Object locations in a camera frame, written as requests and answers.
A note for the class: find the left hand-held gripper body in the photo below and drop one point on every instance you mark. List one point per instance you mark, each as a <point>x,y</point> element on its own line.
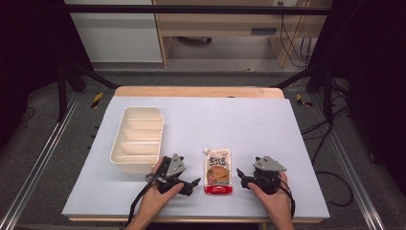
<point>175,166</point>

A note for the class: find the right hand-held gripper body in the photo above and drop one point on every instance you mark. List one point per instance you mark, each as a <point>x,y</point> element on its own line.
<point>267,175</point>

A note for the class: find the sauce pouch with red base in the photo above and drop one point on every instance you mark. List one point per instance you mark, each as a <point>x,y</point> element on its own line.
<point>218,172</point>

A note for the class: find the person's right hand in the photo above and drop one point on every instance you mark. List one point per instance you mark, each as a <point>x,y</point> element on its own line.
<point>276,202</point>

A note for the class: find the person's left hand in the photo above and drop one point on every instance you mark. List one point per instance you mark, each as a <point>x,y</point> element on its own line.
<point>153,201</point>

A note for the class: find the cream divided plastic container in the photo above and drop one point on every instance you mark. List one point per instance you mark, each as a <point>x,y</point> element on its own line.
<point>139,140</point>

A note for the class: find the white table mat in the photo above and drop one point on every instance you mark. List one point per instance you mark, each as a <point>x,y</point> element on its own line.
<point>223,127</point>

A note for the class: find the wooden table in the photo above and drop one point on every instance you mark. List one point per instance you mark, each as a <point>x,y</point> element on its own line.
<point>198,92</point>

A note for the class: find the black and yellow tape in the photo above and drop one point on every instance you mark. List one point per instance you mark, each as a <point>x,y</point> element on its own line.
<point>301,100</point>
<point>97,99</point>

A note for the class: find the black metal stand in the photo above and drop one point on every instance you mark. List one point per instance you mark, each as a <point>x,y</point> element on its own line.
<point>325,92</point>
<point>63,89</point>

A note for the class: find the dark object under desk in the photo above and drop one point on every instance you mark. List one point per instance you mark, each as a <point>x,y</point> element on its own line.
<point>194,40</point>

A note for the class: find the black curtain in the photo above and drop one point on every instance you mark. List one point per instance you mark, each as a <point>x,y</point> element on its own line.
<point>373,80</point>
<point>28,64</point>

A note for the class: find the white cabinet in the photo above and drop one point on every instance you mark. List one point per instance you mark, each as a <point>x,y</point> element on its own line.
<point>118,35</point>

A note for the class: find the light wooden desk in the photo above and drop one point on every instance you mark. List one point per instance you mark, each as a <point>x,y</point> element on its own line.
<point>223,22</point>

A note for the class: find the aluminium rail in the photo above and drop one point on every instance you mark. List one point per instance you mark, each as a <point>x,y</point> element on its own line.
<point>351,169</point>
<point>35,166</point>

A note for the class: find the black horizontal frame bar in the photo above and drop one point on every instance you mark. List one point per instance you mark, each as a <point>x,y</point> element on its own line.
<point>191,9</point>

